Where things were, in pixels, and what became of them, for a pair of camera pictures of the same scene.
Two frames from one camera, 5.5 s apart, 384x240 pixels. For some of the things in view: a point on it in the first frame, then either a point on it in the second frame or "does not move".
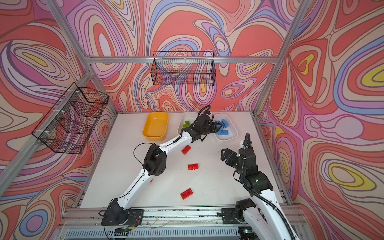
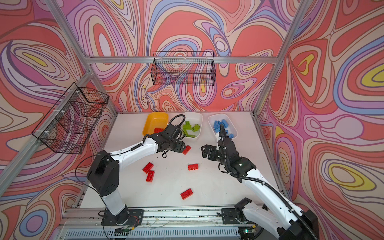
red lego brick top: (186, 150) does not move
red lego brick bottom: (186, 194) does not move
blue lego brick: (225, 123) does not move
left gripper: (214, 126) -> (181, 146)
